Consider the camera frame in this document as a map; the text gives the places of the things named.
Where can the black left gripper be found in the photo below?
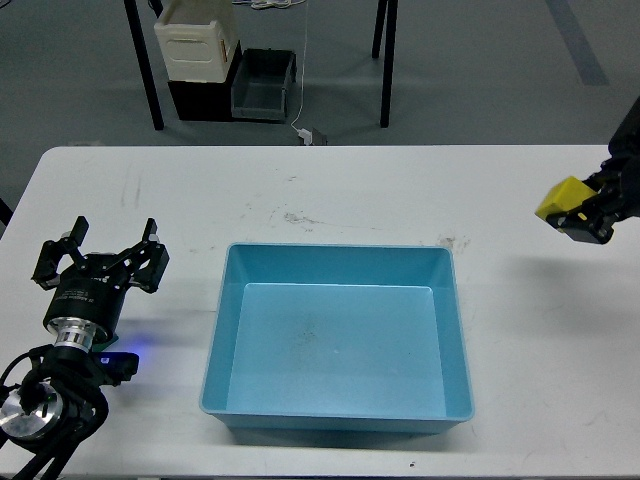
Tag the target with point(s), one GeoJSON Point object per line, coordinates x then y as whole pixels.
{"type": "Point", "coordinates": [89, 294]}

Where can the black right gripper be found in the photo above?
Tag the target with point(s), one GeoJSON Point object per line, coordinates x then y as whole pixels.
{"type": "Point", "coordinates": [584, 220]}

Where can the yellow cube block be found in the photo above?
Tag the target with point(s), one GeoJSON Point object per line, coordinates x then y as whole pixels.
{"type": "Point", "coordinates": [564, 197]}

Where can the green cube block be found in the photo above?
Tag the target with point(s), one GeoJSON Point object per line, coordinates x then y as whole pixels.
{"type": "Point", "coordinates": [110, 342]}

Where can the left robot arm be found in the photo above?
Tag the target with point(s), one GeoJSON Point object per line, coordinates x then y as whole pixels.
{"type": "Point", "coordinates": [60, 403]}

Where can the black box under crate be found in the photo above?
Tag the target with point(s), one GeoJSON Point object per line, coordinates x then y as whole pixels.
{"type": "Point", "coordinates": [206, 101]}

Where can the light blue plastic tray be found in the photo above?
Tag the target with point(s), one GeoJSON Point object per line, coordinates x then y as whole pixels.
{"type": "Point", "coordinates": [338, 337]}

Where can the grey plastic bin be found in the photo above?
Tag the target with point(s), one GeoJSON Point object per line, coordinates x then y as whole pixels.
{"type": "Point", "coordinates": [261, 86]}

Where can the white power adapter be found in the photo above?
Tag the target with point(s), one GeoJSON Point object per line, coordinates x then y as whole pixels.
{"type": "Point", "coordinates": [305, 137]}

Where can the cream plastic crate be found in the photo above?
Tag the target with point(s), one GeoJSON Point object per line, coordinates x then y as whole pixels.
{"type": "Point", "coordinates": [198, 40]}

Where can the black table leg left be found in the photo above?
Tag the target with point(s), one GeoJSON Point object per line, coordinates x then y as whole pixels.
{"type": "Point", "coordinates": [145, 69]}

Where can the black table leg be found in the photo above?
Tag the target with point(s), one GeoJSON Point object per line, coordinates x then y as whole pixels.
{"type": "Point", "coordinates": [384, 38]}
{"type": "Point", "coordinates": [145, 69]}

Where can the black table leg right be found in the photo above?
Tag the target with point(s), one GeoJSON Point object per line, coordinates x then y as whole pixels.
{"type": "Point", "coordinates": [384, 38]}

